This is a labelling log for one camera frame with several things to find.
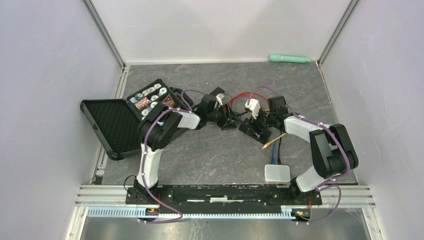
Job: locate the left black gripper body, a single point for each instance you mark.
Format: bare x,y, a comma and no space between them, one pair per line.
222,118

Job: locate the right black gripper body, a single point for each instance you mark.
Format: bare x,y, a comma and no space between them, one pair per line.
262,122

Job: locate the black network switch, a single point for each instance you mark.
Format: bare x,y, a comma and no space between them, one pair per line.
245,128

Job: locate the black power adapter with cord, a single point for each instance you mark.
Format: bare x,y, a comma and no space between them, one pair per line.
219,90

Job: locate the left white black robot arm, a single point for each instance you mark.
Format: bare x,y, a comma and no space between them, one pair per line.
163,123

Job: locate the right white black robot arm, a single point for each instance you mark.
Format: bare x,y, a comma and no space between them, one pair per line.
332,152

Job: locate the white plastic box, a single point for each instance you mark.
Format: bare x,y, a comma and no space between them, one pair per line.
274,173

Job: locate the black poker chip case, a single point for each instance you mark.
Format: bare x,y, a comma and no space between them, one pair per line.
116,121

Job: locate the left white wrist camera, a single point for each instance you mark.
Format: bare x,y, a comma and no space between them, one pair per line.
219,99

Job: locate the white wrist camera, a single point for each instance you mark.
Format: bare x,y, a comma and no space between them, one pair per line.
253,106
219,99

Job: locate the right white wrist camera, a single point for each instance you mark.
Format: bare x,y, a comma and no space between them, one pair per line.
253,106

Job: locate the white slotted cable duct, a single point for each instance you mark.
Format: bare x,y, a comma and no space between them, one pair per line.
143,213

